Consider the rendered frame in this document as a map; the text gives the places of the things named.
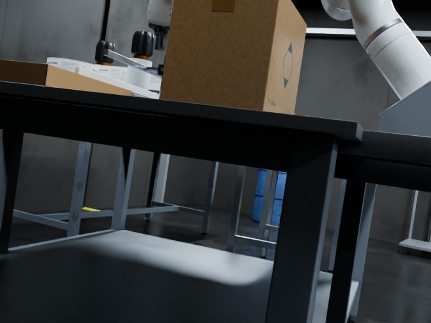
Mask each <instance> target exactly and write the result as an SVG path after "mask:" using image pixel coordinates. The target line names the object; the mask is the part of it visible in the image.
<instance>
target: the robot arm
mask: <svg viewBox="0 0 431 323"><path fill-rule="evenodd" d="M321 2H322V5H323V8H324V9H325V12H326V13H327V14H328V15H329V16H331V17H332V18H334V19H336V20H339V21H346V20H349V19H352V21H353V27H354V31H355V34H356V37H357V39H358V41H359V42H360V44H361V45H362V47H363V48H364V50H365V51H366V52H367V54H368V55H369V57H370V58H371V59H372V61H373V62H374V64H375V65H376V66H377V68H378V69H379V71H380V72H381V73H382V75H383V76H384V78H385V79H386V80H387V82H388V83H389V84H390V86H391V87H392V89H393V90H394V91H395V93H396V95H397V96H398V97H399V98H400V100H401V99H403V98H404V97H406V96H408V95H409V94H411V93H412V92H413V91H415V90H417V89H418V88H419V87H421V86H423V85H424V84H425V83H427V82H429V81H430V80H431V57H430V56H429V54H428V53H427V52H426V51H425V49H424V48H423V46H422V45H421V44H420V43H419V41H418V40H417V38H416V37H415V36H414V34H413V33H412V31H411V30H410V29H409V28H408V26H407V25H406V23H404V21H403V20H402V18H401V17H400V16H399V15H398V13H397V12H396V10H395V9H394V6H393V4H392V1H391V0H321ZM172 9H173V0H150V1H149V8H148V22H149V24H148V26H149V27H150V28H151V29H153V31H154V32H155V36H156V40H155V50H159V51H165V50H166V45H167V38H168V36H169V27H170V22H171V14H172Z"/></svg>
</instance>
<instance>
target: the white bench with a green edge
mask: <svg viewBox="0 0 431 323"><path fill-rule="evenodd" d="M90 148H91V143H90V142H82V141H80V144H79V149H78V159H77V164H76V173H75V178H74V186H73V191H72V201H71V209H70V213H54V214H43V215H35V214H32V213H27V212H24V211H19V210H14V209H13V217H18V218H20V219H25V220H30V221H33V222H38V223H41V224H45V225H48V226H53V227H56V228H60V229H64V230H67V237H70V236H77V235H79V231H80V222H81V219H84V218H92V217H107V216H112V215H113V210H103V211H84V212H82V208H83V199H84V194H85V185H86V180H87V171H88V166H89V157H90ZM160 157H161V153H154V156H153V164H152V169H151V178H150V183H149V192H148V200H147V205H146V208H134V209H127V213H126V214H127V215H131V214H140V213H145V217H147V218H148V219H147V220H146V221H149V222H150V220H149V218H152V215H153V213H155V212H164V211H184V212H187V213H193V214H196V215H202V216H203V225H202V230H205V232H202V233H203V234H205V235H207V233H206V231H208V230H209V227H210V218H211V213H212V205H213V200H214V192H215V187H216V178H217V170H218V165H219V162H216V161H212V163H211V168H210V176H209V181H208V190H207V198H206V203H205V211H201V210H195V209H192V208H186V207H183V206H177V205H173V204H167V203H161V202H158V201H155V192H156V184H157V179H158V170H159V165H160ZM154 206H159V207H154ZM68 219H69V223H68V222H63V221H60V220H68Z"/></svg>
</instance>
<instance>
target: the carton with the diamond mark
mask: <svg viewBox="0 0 431 323"><path fill-rule="evenodd" d="M306 30H307V25H306V23H305V21H304V20H303V18H302V17H301V15H300V14H299V12H298V11H297V9H296V7H295V6H294V5H293V3H292V1H291V0H173V9H172V14H171V22H170V27H169V36H168V41H167V50H166V55H165V63H164V72H163V77H162V86H161V91H160V99H164V100H170V101H181V102H187V103H198V104H209V105H214V106H225V107H232V108H242V109H249V110H259V111H265V112H276V113H287V114H293V115H294V109H295V104H296V96H297V91H298V83H299V78H300V70H301V61H302V56H303V48H304V43H305V35H306Z"/></svg>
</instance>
